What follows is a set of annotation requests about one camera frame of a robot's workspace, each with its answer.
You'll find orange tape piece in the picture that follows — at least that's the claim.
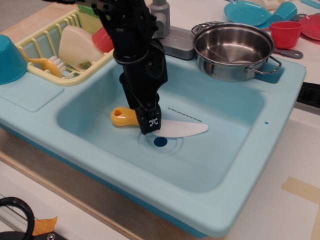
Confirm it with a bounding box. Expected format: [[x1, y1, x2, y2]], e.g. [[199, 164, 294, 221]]
[[32, 216, 58, 237]]

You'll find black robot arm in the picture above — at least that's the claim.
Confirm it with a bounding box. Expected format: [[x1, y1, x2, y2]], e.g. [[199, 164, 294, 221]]
[[61, 0, 168, 135]]

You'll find black bracket at right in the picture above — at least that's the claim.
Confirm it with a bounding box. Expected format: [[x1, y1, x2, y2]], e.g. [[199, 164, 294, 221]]
[[297, 82, 320, 108]]

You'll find yellow handled toy knife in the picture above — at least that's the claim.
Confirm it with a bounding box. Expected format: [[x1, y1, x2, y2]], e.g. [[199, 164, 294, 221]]
[[110, 106, 209, 138]]

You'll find light blue toy sink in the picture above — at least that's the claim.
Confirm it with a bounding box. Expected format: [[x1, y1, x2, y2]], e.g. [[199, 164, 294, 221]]
[[0, 56, 306, 237]]

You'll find teal toy tumbler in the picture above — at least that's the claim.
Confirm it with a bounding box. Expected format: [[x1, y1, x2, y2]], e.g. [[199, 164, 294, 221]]
[[268, 1, 298, 24]]

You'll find grey toy faucet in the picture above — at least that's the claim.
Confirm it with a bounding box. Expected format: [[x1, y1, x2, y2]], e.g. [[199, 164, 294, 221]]
[[150, 0, 195, 60]]

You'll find stainless steel pot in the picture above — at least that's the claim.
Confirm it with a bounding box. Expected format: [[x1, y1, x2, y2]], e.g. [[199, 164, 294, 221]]
[[191, 21, 282, 82]]

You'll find teal toy plate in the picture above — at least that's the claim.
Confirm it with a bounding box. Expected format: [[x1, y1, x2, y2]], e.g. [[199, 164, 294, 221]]
[[223, 1, 272, 26]]

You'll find red toy cup in rack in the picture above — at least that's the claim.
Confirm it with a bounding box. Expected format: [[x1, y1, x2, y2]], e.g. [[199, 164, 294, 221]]
[[91, 27, 114, 53]]

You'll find yellow dish brush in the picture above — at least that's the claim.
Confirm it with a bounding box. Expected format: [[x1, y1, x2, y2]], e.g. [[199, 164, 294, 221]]
[[18, 47, 66, 78]]

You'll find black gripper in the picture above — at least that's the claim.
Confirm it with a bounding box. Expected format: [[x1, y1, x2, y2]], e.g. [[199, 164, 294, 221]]
[[113, 39, 168, 135]]

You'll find cream toy plate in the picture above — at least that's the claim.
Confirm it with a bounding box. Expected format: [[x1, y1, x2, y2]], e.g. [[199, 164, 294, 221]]
[[58, 25, 104, 71]]

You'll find beige masking tape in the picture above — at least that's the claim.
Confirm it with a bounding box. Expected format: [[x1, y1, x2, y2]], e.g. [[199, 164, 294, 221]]
[[281, 176, 320, 205]]

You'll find cream toy object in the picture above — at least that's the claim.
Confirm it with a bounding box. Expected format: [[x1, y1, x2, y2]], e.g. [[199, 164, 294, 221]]
[[252, 0, 285, 11]]

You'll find red toy plate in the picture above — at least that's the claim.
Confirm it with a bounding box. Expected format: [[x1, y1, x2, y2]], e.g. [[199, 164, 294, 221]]
[[298, 14, 320, 41]]

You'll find yellow dish rack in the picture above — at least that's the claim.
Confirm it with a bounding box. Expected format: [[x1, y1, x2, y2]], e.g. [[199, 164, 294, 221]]
[[15, 8, 114, 86]]

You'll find grey toy utensil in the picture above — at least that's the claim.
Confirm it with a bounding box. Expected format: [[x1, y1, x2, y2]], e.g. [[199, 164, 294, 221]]
[[273, 48, 304, 60]]

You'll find black cable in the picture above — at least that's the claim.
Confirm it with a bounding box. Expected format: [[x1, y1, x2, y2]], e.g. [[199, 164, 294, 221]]
[[0, 196, 35, 238]]

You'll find teal upturned cup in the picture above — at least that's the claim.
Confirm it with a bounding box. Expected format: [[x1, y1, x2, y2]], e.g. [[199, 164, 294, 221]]
[[0, 34, 28, 85]]

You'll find green toy vegetable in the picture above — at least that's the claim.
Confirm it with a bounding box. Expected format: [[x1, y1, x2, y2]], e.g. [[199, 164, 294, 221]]
[[76, 3, 98, 18]]

